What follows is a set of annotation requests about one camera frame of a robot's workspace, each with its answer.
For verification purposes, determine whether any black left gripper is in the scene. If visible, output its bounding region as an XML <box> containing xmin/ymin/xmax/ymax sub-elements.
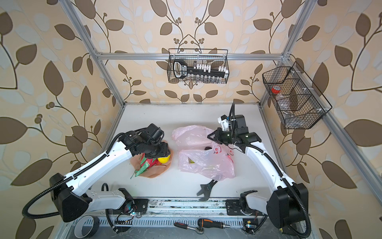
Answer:
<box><xmin>144</xmin><ymin>141</ymin><xmax>172</xmax><ymax>158</ymax></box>

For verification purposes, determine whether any yellow lemon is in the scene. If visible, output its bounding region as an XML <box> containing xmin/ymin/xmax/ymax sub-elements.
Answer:
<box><xmin>157</xmin><ymin>154</ymin><xmax>171</xmax><ymax>164</ymax></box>

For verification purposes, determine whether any pink plastic bag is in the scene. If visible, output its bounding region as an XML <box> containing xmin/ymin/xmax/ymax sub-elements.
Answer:
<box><xmin>172</xmin><ymin>125</ymin><xmax>235</xmax><ymax>181</ymax></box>

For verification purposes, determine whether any peach fruit plate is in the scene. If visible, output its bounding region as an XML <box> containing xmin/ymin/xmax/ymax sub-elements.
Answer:
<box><xmin>139</xmin><ymin>148</ymin><xmax>172</xmax><ymax>178</ymax></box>

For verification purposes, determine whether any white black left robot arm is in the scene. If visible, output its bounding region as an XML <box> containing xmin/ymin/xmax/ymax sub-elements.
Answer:
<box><xmin>22</xmin><ymin>123</ymin><xmax>171</xmax><ymax>222</ymax></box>

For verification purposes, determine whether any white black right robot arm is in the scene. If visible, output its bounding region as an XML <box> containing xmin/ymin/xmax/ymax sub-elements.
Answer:
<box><xmin>208</xmin><ymin>105</ymin><xmax>312</xmax><ymax>239</ymax></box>

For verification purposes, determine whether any red dragon fruit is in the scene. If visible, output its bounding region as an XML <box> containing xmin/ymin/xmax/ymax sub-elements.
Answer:
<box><xmin>130</xmin><ymin>153</ymin><xmax>159</xmax><ymax>177</ymax></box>

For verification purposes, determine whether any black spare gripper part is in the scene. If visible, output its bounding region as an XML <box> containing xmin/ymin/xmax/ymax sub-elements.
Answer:
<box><xmin>197</xmin><ymin>180</ymin><xmax>218</xmax><ymax>202</ymax></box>

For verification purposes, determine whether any red capped plastic bottle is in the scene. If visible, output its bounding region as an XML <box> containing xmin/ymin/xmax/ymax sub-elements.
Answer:
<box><xmin>271</xmin><ymin>85</ymin><xmax>282</xmax><ymax>95</ymax></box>

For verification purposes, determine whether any black socket set holder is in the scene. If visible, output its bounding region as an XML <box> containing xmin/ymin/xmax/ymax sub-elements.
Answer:
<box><xmin>172</xmin><ymin>59</ymin><xmax>229</xmax><ymax>80</ymax></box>

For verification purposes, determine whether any orange black screwdriver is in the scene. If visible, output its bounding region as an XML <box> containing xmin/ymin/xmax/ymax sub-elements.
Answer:
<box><xmin>198</xmin><ymin>219</ymin><xmax>231</xmax><ymax>229</ymax></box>

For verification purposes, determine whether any black ratchet wrench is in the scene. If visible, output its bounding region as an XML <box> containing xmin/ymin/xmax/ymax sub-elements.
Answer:
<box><xmin>174</xmin><ymin>222</ymin><xmax>205</xmax><ymax>235</ymax></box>

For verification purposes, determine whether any black tape roll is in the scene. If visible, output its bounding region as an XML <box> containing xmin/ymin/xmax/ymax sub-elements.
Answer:
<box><xmin>74</xmin><ymin>216</ymin><xmax>100</xmax><ymax>239</ymax></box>

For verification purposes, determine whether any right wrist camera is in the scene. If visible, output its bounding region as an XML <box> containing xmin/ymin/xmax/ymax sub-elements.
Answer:
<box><xmin>218</xmin><ymin>115</ymin><xmax>230</xmax><ymax>131</ymax></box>

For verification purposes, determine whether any black wire basket centre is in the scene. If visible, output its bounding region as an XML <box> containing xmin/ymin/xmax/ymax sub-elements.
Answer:
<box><xmin>167</xmin><ymin>47</ymin><xmax>230</xmax><ymax>84</ymax></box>

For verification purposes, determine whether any black wire basket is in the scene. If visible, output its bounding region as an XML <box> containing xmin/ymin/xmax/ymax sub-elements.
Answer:
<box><xmin>262</xmin><ymin>62</ymin><xmax>332</xmax><ymax>129</ymax></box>
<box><xmin>167</xmin><ymin>47</ymin><xmax>230</xmax><ymax>84</ymax></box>

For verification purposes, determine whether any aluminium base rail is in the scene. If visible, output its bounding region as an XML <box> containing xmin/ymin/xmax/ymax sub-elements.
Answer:
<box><xmin>59</xmin><ymin>196</ymin><xmax>314</xmax><ymax>239</ymax></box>

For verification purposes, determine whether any black wire basket right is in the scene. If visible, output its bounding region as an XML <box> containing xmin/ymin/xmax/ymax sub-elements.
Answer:
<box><xmin>262</xmin><ymin>62</ymin><xmax>332</xmax><ymax>129</ymax></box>

